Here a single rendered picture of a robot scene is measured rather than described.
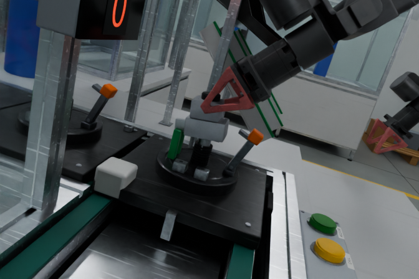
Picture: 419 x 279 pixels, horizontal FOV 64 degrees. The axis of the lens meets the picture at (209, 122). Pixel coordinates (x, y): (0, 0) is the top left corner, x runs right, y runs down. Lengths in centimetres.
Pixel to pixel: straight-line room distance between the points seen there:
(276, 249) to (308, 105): 409
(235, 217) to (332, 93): 409
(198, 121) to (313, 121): 408
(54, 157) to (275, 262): 29
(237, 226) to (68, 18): 32
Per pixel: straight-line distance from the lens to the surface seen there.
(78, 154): 55
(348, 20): 49
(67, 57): 38
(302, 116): 454
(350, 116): 461
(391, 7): 52
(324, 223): 56
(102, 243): 47
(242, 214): 49
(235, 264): 44
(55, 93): 38
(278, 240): 49
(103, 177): 48
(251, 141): 52
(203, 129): 51
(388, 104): 950
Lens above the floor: 121
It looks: 16 degrees down
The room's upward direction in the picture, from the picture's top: 15 degrees clockwise
